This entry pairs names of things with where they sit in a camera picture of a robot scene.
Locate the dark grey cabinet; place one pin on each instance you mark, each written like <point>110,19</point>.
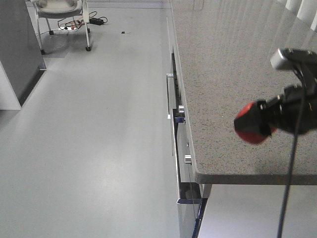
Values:
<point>21,61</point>

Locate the upper silver drawer handle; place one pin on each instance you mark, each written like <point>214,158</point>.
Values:
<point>169,79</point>

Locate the lower silver drawer handle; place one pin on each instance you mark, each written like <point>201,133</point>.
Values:
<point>175,155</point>

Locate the red yellow apple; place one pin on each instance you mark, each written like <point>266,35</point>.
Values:
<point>250,135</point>

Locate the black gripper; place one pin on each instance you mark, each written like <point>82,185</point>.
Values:
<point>283,113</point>

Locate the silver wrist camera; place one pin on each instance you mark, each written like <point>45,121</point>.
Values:
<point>288,58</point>

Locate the white power strip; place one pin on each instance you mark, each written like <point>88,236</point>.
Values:
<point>68,29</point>

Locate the black power adapter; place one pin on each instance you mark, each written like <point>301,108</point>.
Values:
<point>96,21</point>

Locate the silver drawer handle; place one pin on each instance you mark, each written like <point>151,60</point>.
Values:
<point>175,155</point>
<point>169,79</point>

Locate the white office chair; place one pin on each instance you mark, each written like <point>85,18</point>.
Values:
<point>58,9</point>

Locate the grey stone kitchen counter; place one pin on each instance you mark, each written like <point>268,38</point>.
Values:
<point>223,56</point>

